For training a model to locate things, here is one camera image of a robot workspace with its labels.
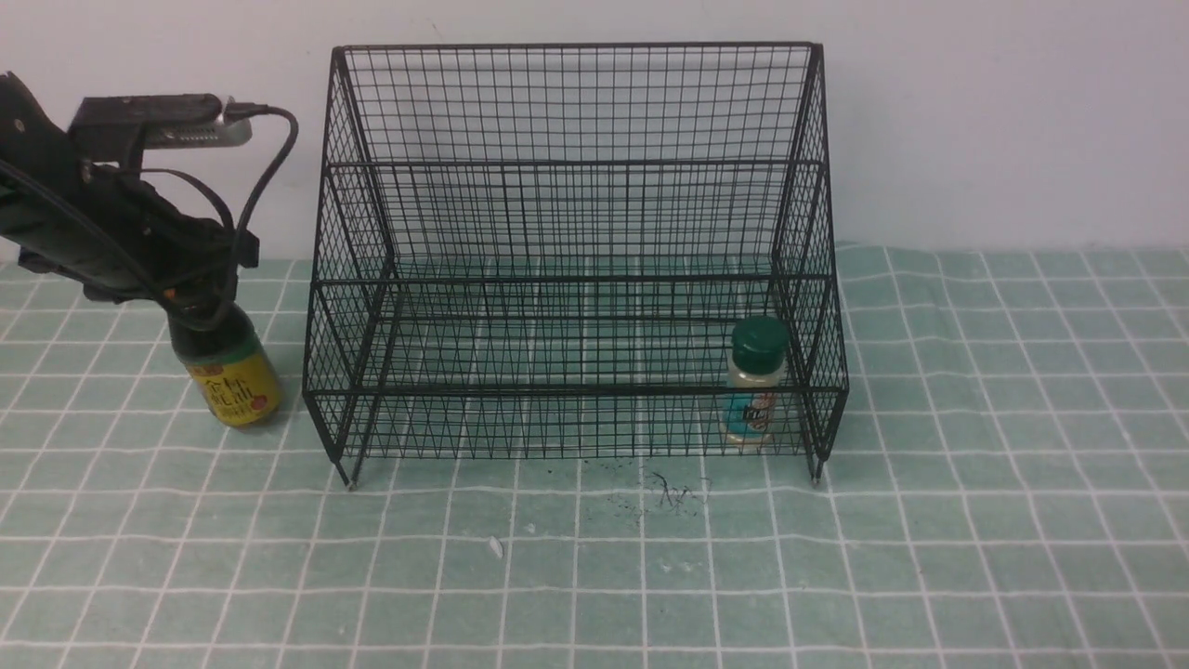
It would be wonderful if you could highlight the black wire mesh shelf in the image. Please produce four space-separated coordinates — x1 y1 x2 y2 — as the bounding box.
302 42 850 488

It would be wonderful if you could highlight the green-capped white pepper bottle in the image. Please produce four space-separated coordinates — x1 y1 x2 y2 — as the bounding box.
719 316 789 449

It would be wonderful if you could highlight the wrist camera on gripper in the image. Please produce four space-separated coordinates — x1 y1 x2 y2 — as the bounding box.
67 94 254 169

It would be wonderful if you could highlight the green checked tablecloth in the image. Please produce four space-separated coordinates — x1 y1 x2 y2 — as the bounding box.
1 245 1188 668

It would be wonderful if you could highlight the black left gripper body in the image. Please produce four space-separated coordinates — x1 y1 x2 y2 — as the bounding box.
1 72 262 332

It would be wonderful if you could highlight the black camera cable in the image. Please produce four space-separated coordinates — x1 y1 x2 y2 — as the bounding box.
139 102 300 280

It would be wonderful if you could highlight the orange-capped oyster sauce bottle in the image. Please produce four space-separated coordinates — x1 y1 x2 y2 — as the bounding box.
166 305 283 429

